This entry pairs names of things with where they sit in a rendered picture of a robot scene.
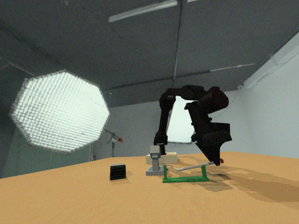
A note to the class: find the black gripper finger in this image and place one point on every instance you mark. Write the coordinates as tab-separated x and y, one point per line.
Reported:
199	145
214	152

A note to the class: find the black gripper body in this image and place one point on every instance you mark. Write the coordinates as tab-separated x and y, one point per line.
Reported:
203	133

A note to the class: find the green u-shaped stand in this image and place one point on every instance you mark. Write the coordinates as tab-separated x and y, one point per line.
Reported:
186	179

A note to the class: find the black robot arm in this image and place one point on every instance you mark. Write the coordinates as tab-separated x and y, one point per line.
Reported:
205	102

